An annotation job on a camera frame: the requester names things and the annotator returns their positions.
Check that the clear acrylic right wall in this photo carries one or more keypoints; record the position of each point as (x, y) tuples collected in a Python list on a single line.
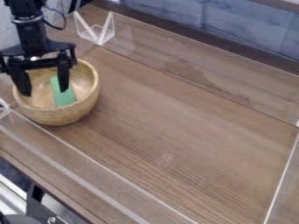
[(283, 211)]

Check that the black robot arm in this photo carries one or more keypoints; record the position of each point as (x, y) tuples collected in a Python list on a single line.
[(30, 22)]

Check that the clear acrylic wall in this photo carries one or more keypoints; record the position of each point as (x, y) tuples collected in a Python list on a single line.
[(95, 191), (283, 211), (255, 84)]

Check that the wooden bowl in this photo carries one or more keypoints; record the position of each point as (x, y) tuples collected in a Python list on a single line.
[(40, 108)]

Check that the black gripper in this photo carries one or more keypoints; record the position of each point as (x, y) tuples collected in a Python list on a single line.
[(19, 58)]

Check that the black table leg bracket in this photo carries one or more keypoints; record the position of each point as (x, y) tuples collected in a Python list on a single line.
[(46, 209)]

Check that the clear acrylic front wall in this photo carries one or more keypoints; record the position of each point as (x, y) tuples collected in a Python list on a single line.
[(95, 191)]

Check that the clear acrylic corner bracket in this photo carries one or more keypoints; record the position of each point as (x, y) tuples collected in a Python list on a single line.
[(94, 33)]

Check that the clear acrylic back wall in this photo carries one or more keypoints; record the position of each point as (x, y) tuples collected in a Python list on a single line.
[(255, 84)]

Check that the green stick block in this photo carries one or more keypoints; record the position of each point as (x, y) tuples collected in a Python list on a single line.
[(62, 98)]

